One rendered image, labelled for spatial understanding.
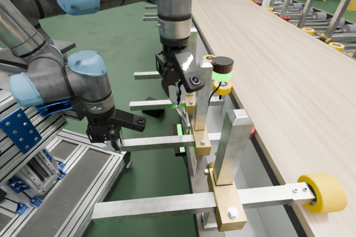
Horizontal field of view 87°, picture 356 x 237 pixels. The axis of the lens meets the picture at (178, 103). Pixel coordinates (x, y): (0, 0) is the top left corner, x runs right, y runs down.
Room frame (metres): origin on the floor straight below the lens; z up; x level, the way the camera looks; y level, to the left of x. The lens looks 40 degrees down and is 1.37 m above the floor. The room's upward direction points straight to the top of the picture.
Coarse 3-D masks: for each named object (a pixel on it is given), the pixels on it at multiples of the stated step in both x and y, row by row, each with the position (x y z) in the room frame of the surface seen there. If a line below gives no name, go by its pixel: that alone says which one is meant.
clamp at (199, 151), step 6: (192, 120) 0.51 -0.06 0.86; (192, 126) 0.47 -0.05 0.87; (192, 132) 0.45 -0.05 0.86; (198, 132) 0.44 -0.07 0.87; (204, 132) 0.44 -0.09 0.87; (198, 138) 0.41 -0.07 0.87; (204, 138) 0.41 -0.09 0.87; (198, 144) 0.39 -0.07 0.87; (210, 144) 0.39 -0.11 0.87; (198, 150) 0.38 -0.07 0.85; (204, 150) 0.38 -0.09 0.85; (210, 150) 0.38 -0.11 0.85
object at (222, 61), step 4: (220, 56) 0.50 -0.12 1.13; (216, 60) 0.47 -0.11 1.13; (220, 60) 0.47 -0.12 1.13; (224, 60) 0.47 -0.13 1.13; (228, 60) 0.47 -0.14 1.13; (232, 60) 0.47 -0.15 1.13; (220, 64) 0.45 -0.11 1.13; (224, 64) 0.45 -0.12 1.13; (228, 64) 0.45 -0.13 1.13; (216, 72) 0.45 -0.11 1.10; (212, 80) 0.45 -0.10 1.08; (220, 84) 0.47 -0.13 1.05; (216, 88) 0.47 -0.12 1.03; (212, 92) 0.47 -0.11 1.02; (208, 104) 0.47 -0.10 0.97
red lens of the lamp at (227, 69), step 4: (212, 60) 0.47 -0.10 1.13; (212, 64) 0.46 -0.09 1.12; (216, 64) 0.45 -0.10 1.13; (232, 64) 0.45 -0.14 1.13; (216, 68) 0.45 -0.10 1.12; (220, 68) 0.44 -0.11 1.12; (224, 68) 0.44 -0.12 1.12; (228, 68) 0.44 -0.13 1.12; (232, 68) 0.45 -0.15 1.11; (220, 72) 0.44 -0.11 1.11; (224, 72) 0.44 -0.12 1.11; (228, 72) 0.45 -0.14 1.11
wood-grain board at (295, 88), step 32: (192, 0) 2.38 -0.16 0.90; (224, 0) 2.38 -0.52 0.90; (224, 32) 1.35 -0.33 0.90; (256, 32) 1.35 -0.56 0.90; (288, 32) 1.35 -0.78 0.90; (256, 64) 0.88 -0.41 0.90; (288, 64) 0.88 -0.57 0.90; (320, 64) 0.88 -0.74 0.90; (352, 64) 0.88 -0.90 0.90; (256, 96) 0.61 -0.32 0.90; (288, 96) 0.61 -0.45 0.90; (320, 96) 0.61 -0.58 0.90; (352, 96) 0.61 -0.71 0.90; (256, 128) 0.43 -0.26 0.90; (288, 128) 0.43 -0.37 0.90; (320, 128) 0.43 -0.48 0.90; (352, 128) 0.43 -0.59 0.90; (288, 160) 0.31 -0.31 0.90; (320, 160) 0.31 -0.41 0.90; (352, 160) 0.31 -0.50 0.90; (352, 192) 0.22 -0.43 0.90; (320, 224) 0.15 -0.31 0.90; (352, 224) 0.15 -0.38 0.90
